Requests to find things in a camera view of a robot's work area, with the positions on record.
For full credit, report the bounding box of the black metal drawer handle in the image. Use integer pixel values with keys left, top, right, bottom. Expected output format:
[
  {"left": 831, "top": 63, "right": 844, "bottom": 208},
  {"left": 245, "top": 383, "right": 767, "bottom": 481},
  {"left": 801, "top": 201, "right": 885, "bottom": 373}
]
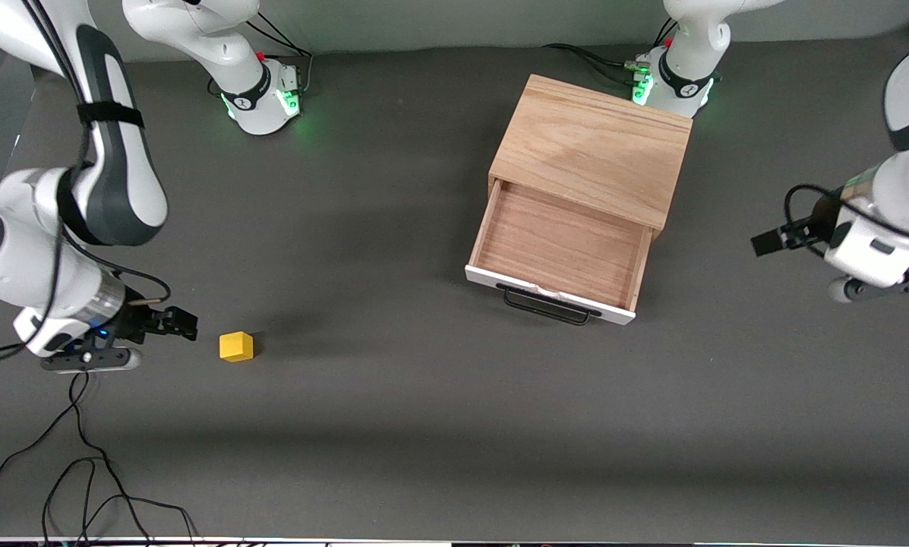
[{"left": 496, "top": 283, "right": 602, "bottom": 326}]

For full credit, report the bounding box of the thin black cable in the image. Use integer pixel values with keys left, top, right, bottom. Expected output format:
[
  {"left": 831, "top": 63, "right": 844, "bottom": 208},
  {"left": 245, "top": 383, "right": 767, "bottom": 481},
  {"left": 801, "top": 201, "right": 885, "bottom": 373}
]
[
  {"left": 0, "top": 371, "right": 155, "bottom": 544},
  {"left": 42, "top": 456, "right": 198, "bottom": 544}
]

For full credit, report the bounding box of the black base cable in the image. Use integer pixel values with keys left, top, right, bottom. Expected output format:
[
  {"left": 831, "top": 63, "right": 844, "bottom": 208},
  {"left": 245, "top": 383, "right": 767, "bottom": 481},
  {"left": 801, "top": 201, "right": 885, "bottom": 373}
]
[
  {"left": 245, "top": 11, "right": 314, "bottom": 96},
  {"left": 541, "top": 19, "right": 679, "bottom": 84}
]

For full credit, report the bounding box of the yellow cube block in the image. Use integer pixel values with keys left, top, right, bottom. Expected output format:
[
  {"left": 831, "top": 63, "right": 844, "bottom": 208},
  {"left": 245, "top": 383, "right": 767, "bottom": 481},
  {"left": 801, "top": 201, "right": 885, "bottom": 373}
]
[{"left": 219, "top": 331, "right": 254, "bottom": 363}]

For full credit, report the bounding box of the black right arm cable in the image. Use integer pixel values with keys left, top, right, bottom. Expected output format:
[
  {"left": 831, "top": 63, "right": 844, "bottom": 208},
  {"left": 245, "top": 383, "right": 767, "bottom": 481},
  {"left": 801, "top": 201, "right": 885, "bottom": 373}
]
[{"left": 0, "top": 0, "right": 172, "bottom": 362}]

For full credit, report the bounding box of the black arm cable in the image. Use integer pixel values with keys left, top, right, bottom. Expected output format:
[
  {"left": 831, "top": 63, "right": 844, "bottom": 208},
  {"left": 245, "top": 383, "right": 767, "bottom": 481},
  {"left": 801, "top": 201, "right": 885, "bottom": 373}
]
[
  {"left": 0, "top": 0, "right": 172, "bottom": 362},
  {"left": 784, "top": 184, "right": 909, "bottom": 245}
]

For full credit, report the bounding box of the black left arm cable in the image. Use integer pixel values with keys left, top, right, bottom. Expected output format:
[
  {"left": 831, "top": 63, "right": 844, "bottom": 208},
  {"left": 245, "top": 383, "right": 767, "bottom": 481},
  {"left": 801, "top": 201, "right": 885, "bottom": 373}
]
[{"left": 784, "top": 184, "right": 909, "bottom": 245}]

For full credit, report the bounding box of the black left base cable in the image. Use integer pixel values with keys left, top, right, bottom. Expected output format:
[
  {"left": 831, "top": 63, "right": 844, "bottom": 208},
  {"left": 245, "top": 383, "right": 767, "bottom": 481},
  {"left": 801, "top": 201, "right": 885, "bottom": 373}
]
[{"left": 541, "top": 19, "right": 679, "bottom": 84}]

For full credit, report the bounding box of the wooden drawer with white front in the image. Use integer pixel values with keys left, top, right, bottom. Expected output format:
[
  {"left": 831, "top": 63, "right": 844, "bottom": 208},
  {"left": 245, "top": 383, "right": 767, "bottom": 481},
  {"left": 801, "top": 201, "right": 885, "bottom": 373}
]
[{"left": 466, "top": 179, "right": 655, "bottom": 326}]

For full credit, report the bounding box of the light wooden cabinet box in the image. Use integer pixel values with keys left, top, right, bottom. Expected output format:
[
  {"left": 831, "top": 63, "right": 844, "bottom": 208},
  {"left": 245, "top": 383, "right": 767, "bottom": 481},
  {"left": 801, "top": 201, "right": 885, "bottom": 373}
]
[{"left": 488, "top": 74, "right": 693, "bottom": 242}]

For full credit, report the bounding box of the black right base cable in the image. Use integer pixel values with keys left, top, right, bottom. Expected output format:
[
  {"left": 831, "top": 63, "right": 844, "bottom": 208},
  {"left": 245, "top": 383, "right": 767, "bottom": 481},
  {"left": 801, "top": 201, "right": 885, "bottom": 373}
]
[{"left": 245, "top": 11, "right": 314, "bottom": 96}]

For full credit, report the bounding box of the black velcro arm strap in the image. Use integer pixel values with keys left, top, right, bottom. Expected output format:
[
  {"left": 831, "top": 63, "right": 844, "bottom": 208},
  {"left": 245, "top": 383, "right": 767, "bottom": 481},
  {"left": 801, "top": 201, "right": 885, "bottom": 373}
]
[{"left": 77, "top": 101, "right": 145, "bottom": 128}]

